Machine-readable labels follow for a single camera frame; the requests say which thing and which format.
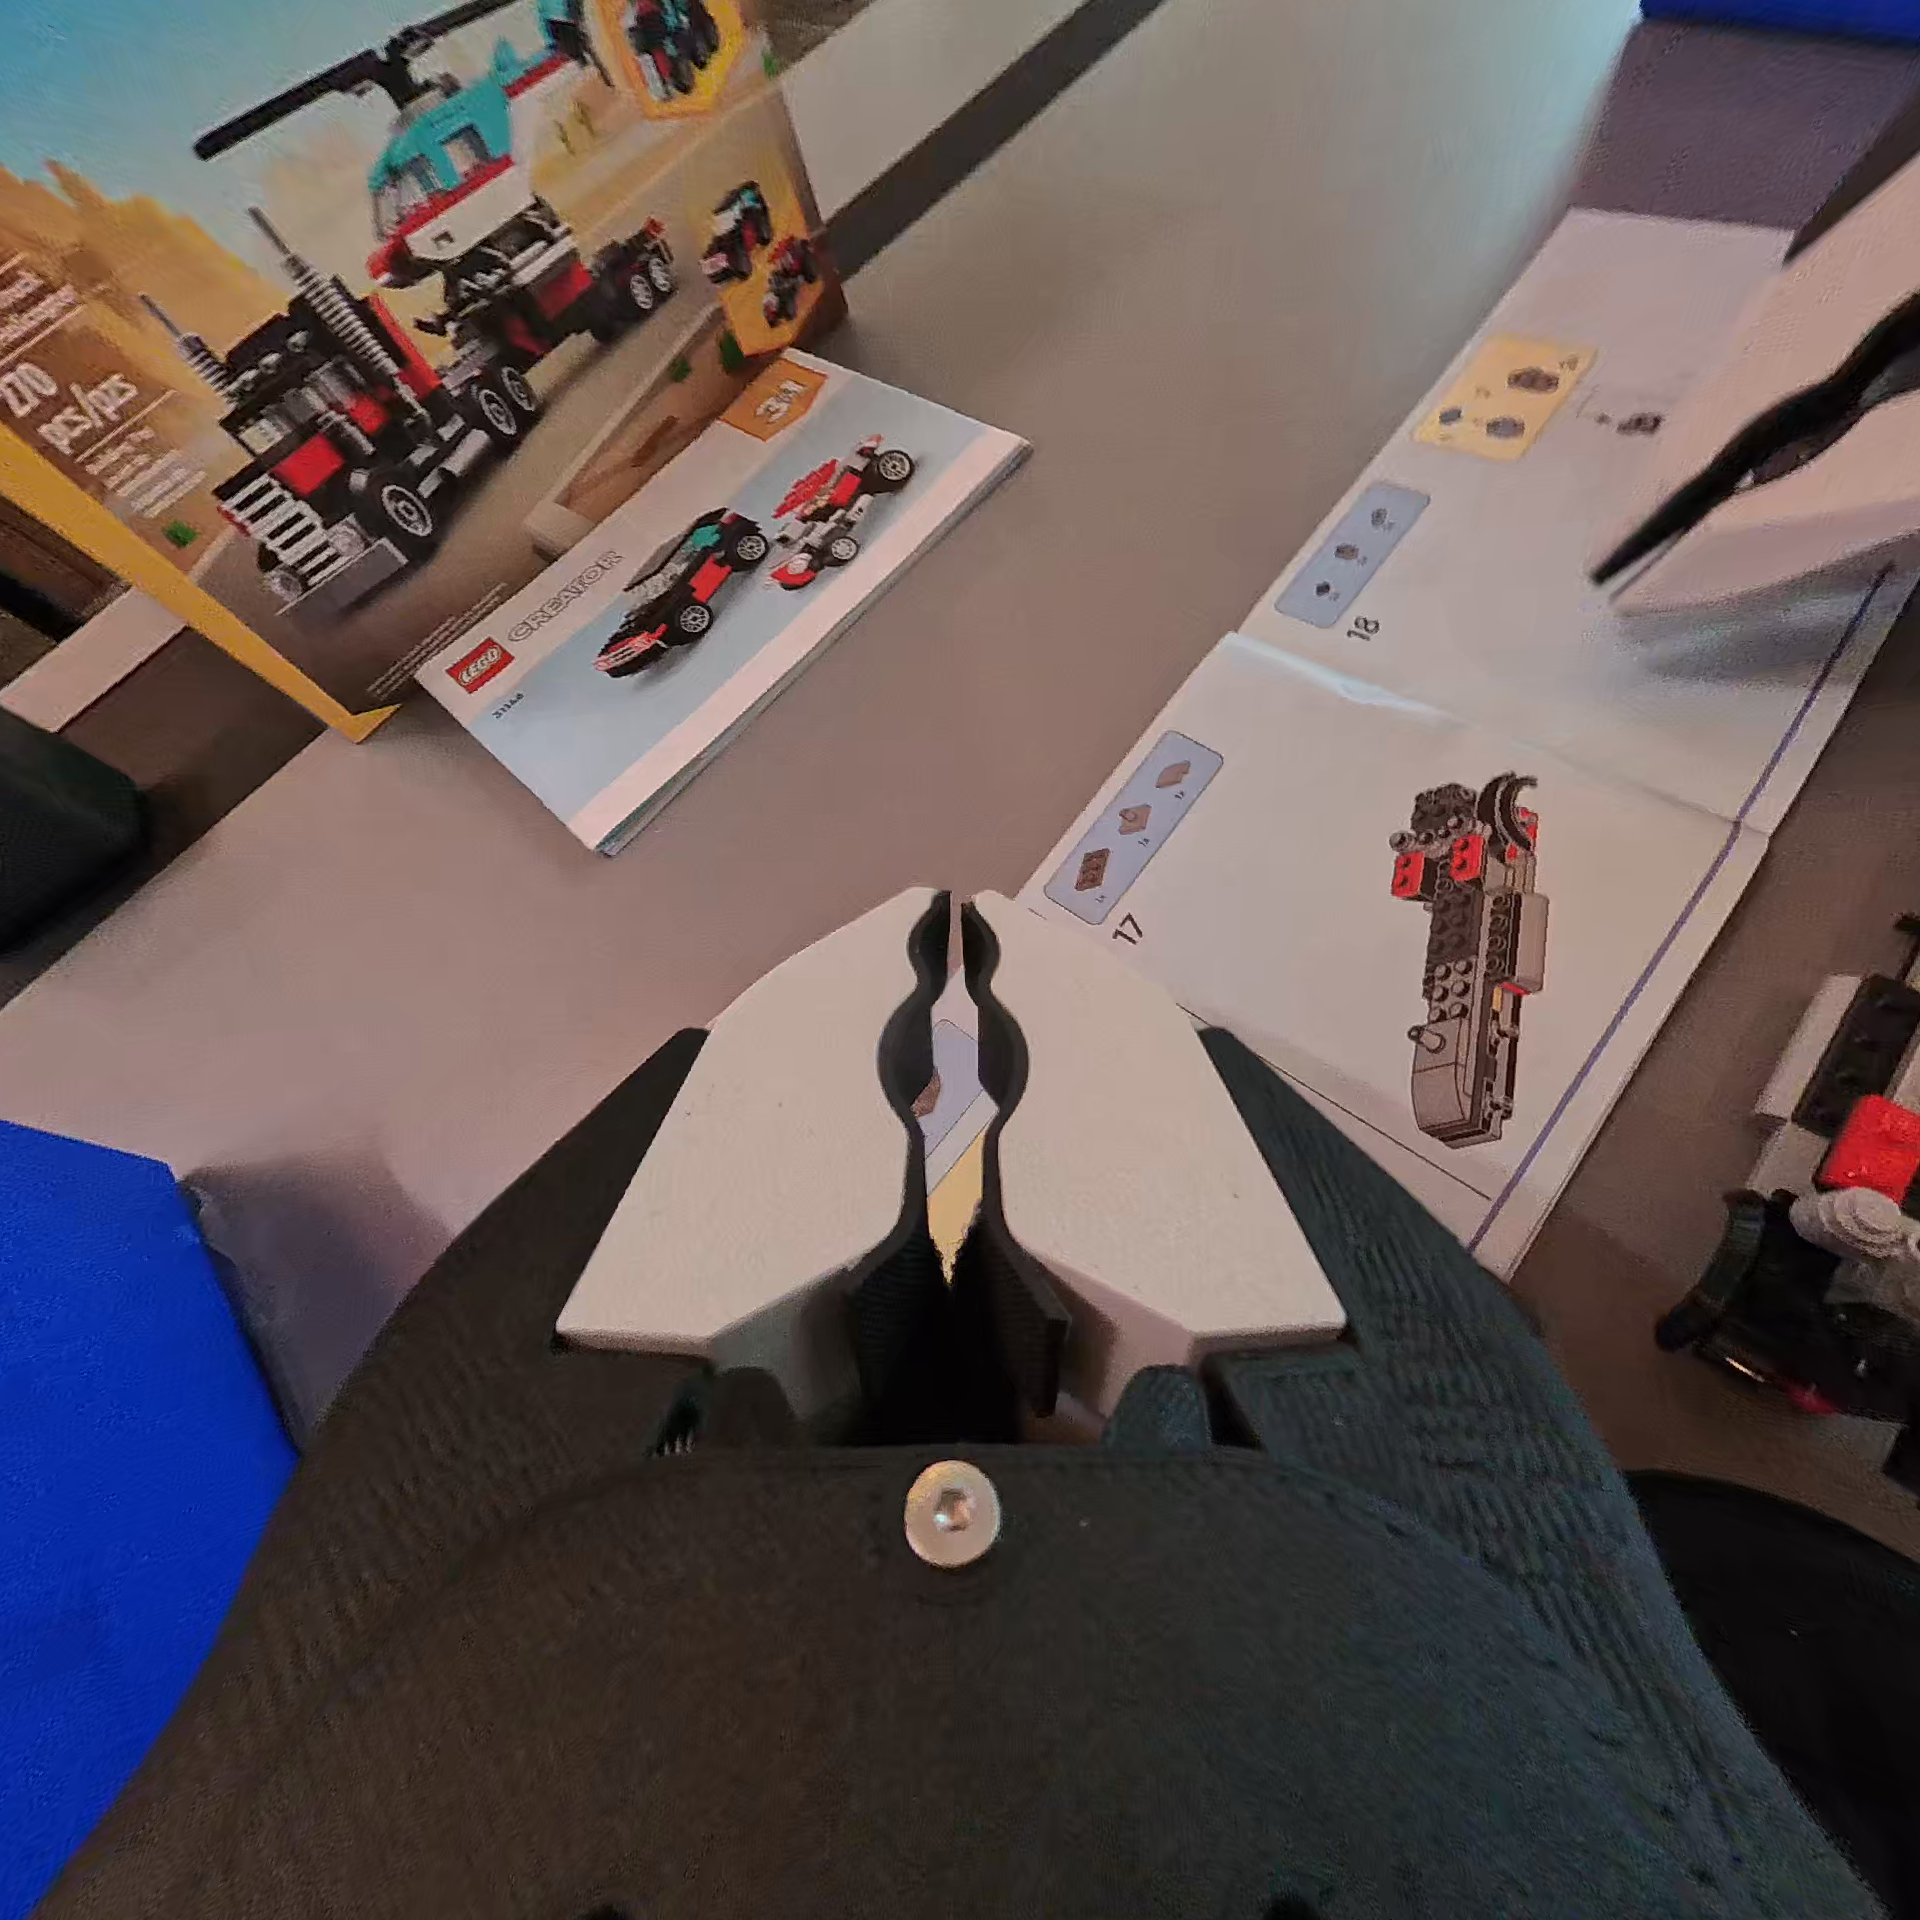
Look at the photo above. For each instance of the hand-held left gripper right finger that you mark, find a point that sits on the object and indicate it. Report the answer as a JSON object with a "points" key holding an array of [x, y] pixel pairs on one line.
{"points": [[1157, 1183]]}

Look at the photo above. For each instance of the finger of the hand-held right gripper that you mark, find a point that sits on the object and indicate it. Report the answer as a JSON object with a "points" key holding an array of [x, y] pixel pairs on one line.
{"points": [[1848, 315], [1832, 522]]}

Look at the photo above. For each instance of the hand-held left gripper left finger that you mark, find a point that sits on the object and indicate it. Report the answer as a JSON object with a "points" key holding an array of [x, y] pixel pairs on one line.
{"points": [[751, 1183]]}

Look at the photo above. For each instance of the brick instruction booklet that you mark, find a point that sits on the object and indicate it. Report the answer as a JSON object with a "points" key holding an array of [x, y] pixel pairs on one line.
{"points": [[1351, 933]]}

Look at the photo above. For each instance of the grey black toy brick model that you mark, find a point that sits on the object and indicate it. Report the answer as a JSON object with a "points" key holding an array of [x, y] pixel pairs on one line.
{"points": [[1815, 1288]]}

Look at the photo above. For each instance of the closed light blue instruction booklet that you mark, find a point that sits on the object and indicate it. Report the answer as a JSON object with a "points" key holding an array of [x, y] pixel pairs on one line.
{"points": [[901, 497]]}

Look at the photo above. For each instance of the dark grey case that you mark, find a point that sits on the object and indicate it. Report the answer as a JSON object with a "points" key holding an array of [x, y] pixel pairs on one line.
{"points": [[62, 826]]}

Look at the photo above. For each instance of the yellow toy brick set box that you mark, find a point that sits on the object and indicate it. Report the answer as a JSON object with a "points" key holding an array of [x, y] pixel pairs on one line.
{"points": [[227, 300]]}

